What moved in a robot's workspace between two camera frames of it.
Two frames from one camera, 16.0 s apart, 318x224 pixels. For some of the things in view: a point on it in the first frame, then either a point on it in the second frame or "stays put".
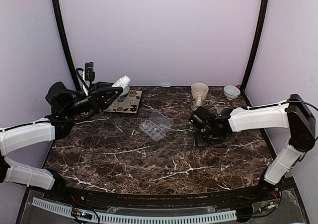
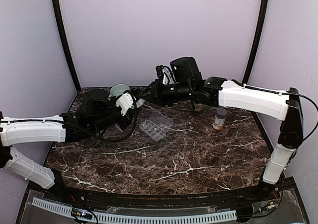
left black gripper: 98,97 → 125,124
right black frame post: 259,30 stays put
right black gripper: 200,142 → 154,94
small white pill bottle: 122,82 → 139,103
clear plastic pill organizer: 157,125 stays put
